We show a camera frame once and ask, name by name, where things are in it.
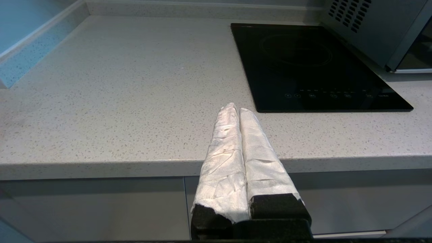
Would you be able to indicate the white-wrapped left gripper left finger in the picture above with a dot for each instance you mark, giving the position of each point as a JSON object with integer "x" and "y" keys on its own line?
{"x": 224, "y": 162}

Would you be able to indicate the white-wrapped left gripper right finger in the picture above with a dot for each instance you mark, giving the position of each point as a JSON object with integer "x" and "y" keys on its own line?
{"x": 263, "y": 168}

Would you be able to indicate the silver microwave oven body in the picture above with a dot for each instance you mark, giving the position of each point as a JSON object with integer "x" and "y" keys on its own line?
{"x": 371, "y": 30}

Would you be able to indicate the grey cabinet front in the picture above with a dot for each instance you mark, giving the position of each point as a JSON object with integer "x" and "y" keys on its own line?
{"x": 354, "y": 202}
{"x": 101, "y": 209}

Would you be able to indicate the black induction cooktop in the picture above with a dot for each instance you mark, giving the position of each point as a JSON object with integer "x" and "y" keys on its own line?
{"x": 303, "y": 67}

